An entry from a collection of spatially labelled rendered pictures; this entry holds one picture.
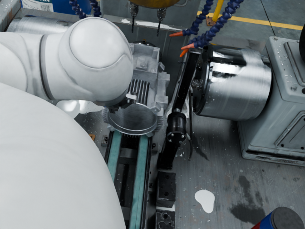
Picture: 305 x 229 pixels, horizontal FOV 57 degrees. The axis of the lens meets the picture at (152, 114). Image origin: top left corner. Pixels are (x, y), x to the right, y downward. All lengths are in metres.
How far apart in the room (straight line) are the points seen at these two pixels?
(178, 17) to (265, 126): 0.50
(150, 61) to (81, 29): 0.54
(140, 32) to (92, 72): 0.65
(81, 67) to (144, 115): 0.60
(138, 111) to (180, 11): 0.40
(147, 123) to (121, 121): 0.09
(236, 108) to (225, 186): 0.29
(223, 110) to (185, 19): 0.38
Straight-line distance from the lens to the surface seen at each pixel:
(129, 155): 0.99
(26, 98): 0.17
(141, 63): 0.86
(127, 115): 0.96
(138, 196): 0.84
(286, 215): 0.59
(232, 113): 0.95
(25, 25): 0.96
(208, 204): 1.01
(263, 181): 1.13
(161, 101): 0.84
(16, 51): 0.43
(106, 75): 0.38
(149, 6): 0.78
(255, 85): 0.92
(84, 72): 0.38
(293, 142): 1.09
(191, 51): 0.75
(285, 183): 1.18
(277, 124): 1.01
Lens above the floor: 1.69
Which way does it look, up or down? 50 degrees down
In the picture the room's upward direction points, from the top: 12 degrees clockwise
